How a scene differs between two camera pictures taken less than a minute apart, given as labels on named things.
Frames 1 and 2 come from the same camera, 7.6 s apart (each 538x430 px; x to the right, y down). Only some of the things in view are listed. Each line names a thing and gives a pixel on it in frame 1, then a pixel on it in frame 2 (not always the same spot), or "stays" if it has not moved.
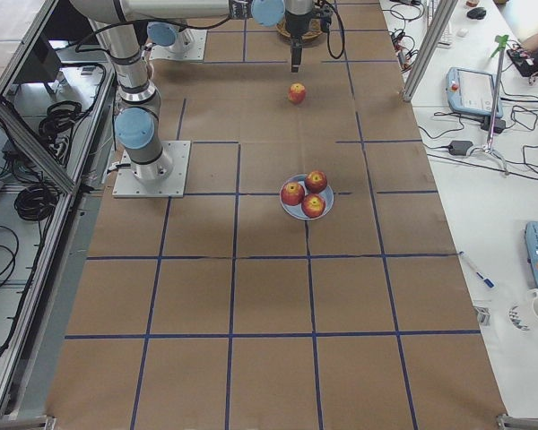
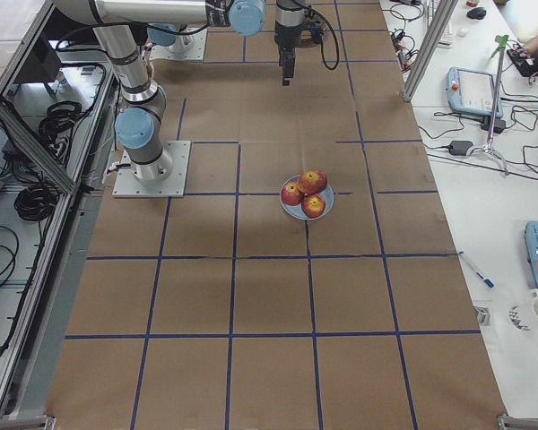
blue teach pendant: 472,91 stays
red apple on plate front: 313,205 stays
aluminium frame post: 445,10 stays
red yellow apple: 297,93 to 312,182
